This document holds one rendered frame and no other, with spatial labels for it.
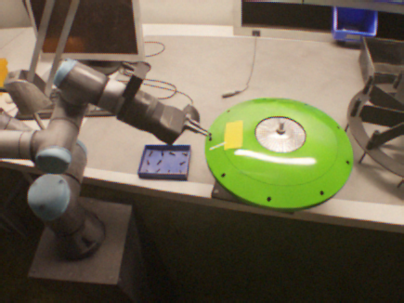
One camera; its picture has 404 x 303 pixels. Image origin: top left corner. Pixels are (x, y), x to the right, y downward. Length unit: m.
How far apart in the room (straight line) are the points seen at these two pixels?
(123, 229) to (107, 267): 0.11
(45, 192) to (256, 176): 0.43
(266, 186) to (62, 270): 0.53
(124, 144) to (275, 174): 0.48
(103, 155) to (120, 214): 0.18
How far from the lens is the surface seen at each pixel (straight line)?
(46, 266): 0.84
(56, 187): 0.67
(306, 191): 0.56
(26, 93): 0.79
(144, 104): 0.58
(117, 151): 0.87
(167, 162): 0.80
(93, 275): 0.77
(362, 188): 0.81
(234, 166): 0.57
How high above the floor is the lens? 1.52
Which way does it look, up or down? 48 degrees down
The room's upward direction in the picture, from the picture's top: 6 degrees counter-clockwise
